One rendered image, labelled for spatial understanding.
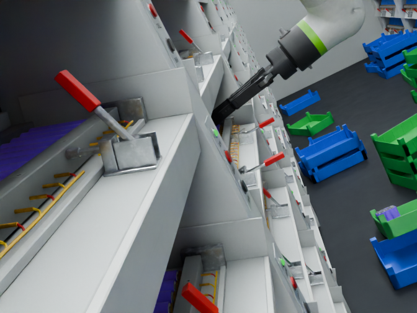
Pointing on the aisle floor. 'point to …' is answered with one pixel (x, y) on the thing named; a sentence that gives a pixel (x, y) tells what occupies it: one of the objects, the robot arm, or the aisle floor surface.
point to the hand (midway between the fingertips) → (219, 113)
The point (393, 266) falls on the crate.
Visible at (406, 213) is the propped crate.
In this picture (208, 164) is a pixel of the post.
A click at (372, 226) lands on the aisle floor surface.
